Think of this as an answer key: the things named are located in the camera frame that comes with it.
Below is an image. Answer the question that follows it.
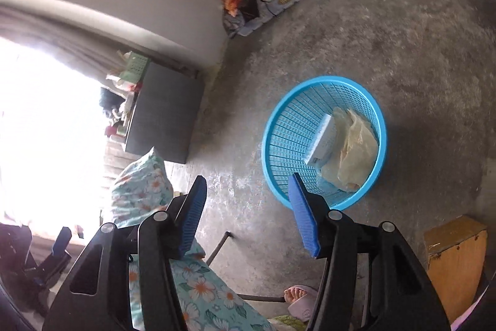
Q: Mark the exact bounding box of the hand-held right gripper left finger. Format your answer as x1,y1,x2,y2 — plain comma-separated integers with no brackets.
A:
42,175,208,331

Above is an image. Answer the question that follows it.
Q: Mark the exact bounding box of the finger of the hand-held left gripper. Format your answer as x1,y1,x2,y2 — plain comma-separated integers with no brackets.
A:
39,226,73,279

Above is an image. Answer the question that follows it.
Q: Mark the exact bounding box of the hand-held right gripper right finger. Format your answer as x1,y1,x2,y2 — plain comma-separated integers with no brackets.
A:
288,172,452,331

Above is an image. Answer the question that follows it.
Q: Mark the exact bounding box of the white medicine box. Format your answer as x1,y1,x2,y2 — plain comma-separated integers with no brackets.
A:
304,114,338,167

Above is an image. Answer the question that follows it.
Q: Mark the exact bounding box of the blue plastic basket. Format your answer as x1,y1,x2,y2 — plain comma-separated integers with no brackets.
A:
261,75,387,211

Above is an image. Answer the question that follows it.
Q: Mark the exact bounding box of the person's foot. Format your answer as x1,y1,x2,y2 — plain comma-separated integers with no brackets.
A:
283,286,308,304

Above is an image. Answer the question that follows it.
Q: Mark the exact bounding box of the foot in pink sandal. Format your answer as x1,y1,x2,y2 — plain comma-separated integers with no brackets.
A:
287,284,320,322

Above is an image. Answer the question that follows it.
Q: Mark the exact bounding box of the grey cabinet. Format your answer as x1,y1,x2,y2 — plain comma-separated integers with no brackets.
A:
123,61,205,165

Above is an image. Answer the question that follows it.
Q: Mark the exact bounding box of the yellow wooden stool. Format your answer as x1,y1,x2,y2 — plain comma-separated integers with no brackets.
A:
423,215,489,324

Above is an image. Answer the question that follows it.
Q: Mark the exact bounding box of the green plastic basket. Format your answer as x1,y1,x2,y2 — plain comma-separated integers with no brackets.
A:
118,51,151,81

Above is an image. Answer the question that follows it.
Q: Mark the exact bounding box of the black metal table frame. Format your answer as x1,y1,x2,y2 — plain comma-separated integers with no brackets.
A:
205,232,285,304

